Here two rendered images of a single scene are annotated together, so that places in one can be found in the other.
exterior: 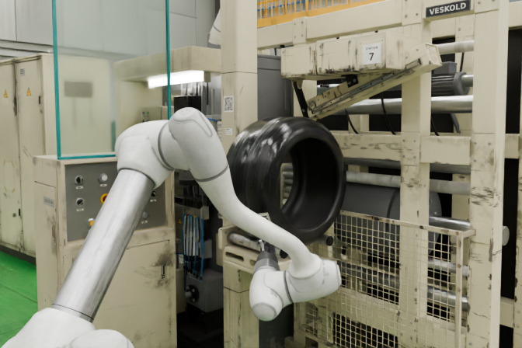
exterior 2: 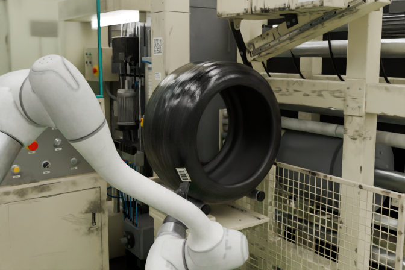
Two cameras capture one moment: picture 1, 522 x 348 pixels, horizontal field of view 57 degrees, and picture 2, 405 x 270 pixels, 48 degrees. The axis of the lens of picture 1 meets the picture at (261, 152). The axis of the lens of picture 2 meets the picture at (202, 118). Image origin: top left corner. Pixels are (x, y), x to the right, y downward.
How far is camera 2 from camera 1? 0.37 m
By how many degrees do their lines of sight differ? 7
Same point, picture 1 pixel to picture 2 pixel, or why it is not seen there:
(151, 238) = (81, 184)
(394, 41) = not seen: outside the picture
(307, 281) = (206, 255)
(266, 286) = (161, 257)
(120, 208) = not seen: outside the picture
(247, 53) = not seen: outside the picture
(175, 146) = (35, 100)
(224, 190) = (99, 152)
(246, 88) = (176, 29)
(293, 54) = not seen: outside the picture
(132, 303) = (60, 250)
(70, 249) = not seen: outside the picture
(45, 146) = not seen: hidden behind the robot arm
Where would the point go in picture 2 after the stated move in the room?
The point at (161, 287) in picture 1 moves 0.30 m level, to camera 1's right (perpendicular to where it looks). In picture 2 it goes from (91, 234) to (153, 237)
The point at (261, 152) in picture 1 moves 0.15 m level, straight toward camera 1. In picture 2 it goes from (179, 101) to (172, 106)
